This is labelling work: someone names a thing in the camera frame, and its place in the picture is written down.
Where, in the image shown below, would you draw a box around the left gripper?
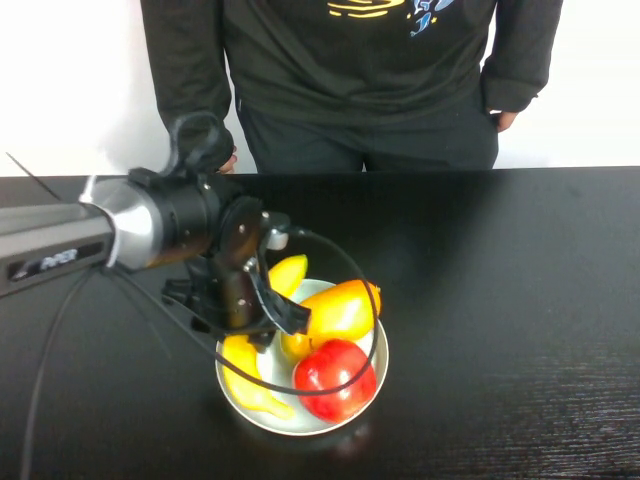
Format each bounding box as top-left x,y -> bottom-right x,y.
214,247 -> 312,355

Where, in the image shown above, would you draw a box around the yellow banana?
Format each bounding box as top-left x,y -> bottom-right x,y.
221,253 -> 309,421

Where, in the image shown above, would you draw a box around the person's right forearm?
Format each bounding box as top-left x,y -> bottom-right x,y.
149,59 -> 236,174

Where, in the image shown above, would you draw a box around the person's left forearm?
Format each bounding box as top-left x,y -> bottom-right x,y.
480,29 -> 564,114

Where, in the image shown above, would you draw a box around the person's right hand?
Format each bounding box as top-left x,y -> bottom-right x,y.
217,144 -> 239,175

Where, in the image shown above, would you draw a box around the person's left hand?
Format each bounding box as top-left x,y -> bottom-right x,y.
487,108 -> 520,134

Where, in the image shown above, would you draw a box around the orange yellow mango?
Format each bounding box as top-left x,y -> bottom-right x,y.
280,278 -> 382,365

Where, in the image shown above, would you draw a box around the red apple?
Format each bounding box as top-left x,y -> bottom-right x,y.
292,338 -> 378,425

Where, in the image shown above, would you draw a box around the white round plate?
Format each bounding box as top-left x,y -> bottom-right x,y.
214,277 -> 390,437

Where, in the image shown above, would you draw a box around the black trousers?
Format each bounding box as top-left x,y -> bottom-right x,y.
234,92 -> 500,174

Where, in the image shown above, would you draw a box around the black printed sweatshirt torso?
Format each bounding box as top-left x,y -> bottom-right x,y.
222,0 -> 497,126

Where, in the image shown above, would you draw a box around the long black looped cable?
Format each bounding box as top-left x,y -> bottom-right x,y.
162,227 -> 381,399

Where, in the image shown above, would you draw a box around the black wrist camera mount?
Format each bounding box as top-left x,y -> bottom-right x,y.
160,259 -> 226,337

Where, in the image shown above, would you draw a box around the thin black hanging cable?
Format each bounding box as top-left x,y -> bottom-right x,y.
19,269 -> 109,480

